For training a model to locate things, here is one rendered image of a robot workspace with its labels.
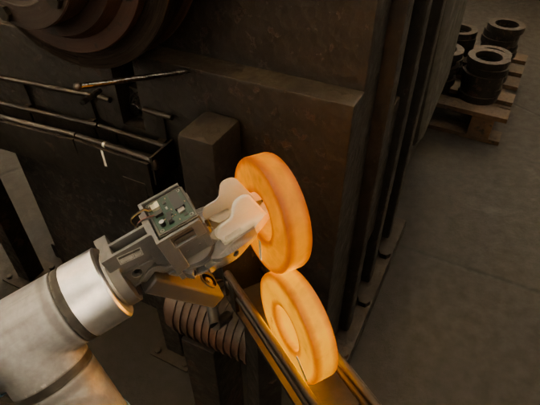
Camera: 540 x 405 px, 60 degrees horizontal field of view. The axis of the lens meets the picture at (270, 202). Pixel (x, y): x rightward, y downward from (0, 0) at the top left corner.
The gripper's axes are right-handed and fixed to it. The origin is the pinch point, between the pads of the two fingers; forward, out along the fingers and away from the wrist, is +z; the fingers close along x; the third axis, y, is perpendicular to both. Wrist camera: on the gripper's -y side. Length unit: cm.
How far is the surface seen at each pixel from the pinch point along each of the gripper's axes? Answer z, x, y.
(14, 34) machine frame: -22, 77, 5
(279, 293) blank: -4.6, -6.4, -8.7
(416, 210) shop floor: 69, 56, -109
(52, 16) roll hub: -11.6, 36.2, 18.1
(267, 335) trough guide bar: -8.5, -6.6, -15.6
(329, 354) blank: -3.5, -15.5, -11.5
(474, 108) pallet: 129, 87, -111
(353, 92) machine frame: 24.2, 17.1, -5.9
